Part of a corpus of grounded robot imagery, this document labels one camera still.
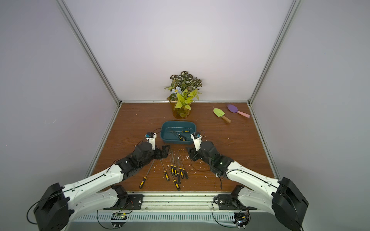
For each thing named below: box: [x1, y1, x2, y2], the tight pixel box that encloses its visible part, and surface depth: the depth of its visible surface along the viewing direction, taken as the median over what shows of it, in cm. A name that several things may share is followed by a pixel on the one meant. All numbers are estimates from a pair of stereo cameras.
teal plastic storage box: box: [159, 120, 197, 145], surface depth 102 cm
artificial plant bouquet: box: [163, 71, 203, 111], surface depth 101 cm
